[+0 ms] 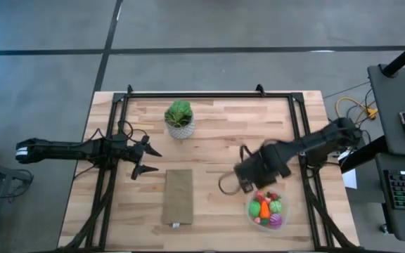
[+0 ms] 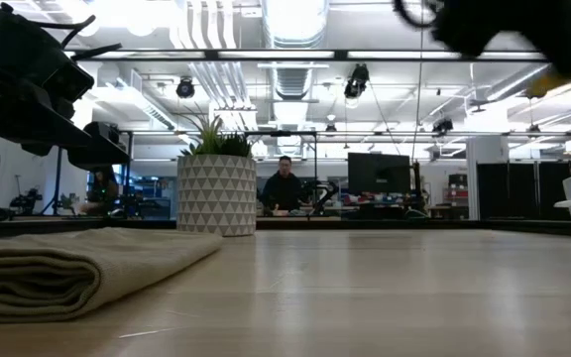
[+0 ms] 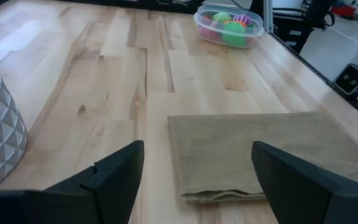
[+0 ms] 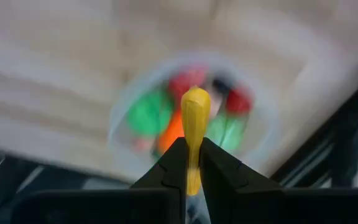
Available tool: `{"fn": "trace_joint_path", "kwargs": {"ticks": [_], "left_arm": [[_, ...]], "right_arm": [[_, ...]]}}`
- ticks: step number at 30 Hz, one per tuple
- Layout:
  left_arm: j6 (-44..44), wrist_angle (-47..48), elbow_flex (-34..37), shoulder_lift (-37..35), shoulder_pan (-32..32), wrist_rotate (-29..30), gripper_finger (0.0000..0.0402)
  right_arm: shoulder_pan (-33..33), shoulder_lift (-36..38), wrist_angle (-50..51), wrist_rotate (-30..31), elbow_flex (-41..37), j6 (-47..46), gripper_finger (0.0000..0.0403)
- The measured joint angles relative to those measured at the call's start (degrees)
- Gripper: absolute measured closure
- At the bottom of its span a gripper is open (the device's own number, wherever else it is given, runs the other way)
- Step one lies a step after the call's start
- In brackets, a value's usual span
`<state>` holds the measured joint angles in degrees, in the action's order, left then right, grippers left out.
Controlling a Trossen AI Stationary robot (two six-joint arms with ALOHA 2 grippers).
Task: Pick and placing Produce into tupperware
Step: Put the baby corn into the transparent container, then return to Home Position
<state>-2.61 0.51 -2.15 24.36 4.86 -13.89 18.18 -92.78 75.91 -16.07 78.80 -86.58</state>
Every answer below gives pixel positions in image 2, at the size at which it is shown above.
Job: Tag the silver ventilation duct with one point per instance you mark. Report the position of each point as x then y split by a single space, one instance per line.
293 79

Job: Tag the black ceiling spotlight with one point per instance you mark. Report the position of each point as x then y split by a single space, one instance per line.
443 125
185 89

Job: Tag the black hanging ceiling camera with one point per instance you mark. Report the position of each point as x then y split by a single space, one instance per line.
357 79

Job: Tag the black background rig frame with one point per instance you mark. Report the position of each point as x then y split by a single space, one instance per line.
275 133

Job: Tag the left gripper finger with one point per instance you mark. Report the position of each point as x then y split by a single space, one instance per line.
99 156
13 124

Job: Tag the black overhead frame beam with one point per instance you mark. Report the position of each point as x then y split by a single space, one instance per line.
206 55

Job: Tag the green artificial plant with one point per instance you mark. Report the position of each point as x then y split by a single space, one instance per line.
213 141

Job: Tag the black computer monitor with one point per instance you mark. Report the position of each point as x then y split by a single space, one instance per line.
378 173

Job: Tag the white triangle-patterned plant pot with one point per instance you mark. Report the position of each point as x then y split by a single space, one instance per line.
216 198

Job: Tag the black background robot arm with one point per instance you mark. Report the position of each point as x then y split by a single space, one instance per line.
28 201
326 191

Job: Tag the black partition wall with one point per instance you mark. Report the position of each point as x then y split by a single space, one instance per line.
523 191

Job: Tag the person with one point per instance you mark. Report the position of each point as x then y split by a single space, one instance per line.
104 191
283 191

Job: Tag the black aluminium table frame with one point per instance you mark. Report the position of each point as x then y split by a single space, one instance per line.
365 224

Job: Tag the background shelf with boxes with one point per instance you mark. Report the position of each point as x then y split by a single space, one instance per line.
456 191

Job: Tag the folded olive cloth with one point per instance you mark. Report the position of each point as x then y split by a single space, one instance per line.
67 268

